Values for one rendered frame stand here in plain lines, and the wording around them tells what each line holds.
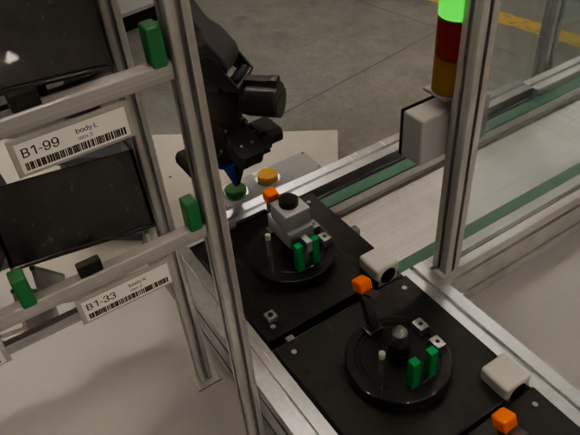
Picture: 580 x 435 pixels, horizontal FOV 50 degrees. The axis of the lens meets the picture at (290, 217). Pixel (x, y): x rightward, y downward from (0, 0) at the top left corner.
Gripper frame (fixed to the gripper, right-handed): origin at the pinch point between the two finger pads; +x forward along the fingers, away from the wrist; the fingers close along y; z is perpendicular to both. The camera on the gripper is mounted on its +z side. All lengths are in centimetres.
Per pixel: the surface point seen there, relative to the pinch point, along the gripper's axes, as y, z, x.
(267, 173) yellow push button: 7.0, -0.4, 4.3
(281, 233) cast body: -3.9, 22.2, -2.7
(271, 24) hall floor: 153, -247, 100
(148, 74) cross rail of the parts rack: -25, 43, -45
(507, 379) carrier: 7, 57, 3
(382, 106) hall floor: 143, -127, 101
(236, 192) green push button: -0.7, 0.8, 4.3
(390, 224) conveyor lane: 19.8, 20.0, 10.2
